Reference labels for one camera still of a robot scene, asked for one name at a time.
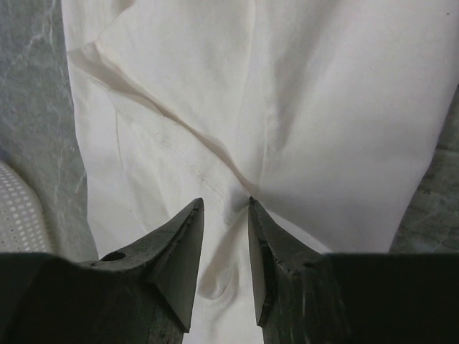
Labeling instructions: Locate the white perforated plastic basket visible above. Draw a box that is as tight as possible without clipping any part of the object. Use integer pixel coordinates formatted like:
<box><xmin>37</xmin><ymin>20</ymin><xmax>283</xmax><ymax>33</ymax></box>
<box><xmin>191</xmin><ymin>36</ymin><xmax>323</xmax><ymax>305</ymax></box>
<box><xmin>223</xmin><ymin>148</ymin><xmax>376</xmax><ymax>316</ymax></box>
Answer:
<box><xmin>0</xmin><ymin>162</ymin><xmax>52</xmax><ymax>253</ymax></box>

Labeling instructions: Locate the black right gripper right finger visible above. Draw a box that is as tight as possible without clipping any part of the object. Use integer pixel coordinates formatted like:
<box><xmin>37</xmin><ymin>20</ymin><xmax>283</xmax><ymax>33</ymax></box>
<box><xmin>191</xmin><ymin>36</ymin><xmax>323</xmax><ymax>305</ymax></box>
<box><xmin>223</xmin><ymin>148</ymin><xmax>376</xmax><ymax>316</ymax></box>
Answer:
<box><xmin>248</xmin><ymin>199</ymin><xmax>458</xmax><ymax>343</ymax></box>

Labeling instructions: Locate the cream white t-shirt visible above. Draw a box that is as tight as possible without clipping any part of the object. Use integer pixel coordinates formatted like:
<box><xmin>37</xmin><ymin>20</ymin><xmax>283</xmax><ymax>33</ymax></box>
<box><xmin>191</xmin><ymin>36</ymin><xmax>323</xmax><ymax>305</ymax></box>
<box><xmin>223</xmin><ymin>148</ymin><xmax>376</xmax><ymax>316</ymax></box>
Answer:
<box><xmin>62</xmin><ymin>1</ymin><xmax>458</xmax><ymax>343</ymax></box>

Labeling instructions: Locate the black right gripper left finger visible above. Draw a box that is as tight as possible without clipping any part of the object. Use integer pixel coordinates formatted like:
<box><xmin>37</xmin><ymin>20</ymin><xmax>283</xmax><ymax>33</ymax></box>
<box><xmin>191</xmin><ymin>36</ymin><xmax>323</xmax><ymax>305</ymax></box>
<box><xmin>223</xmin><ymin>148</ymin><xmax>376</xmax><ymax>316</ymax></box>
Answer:
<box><xmin>1</xmin><ymin>199</ymin><xmax>204</xmax><ymax>343</ymax></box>

